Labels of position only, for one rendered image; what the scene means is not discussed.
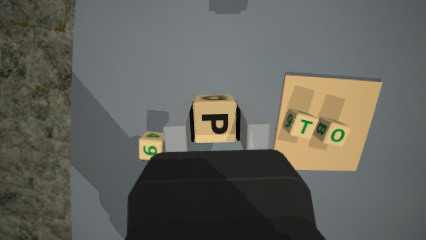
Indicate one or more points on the tan flat mat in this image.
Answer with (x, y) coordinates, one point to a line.
(351, 102)

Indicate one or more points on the beige block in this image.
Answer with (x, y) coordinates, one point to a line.
(300, 124)
(332, 132)
(150, 144)
(214, 118)

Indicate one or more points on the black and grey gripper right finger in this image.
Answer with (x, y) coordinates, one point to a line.
(252, 133)

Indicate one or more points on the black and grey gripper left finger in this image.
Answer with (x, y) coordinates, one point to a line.
(179, 134)

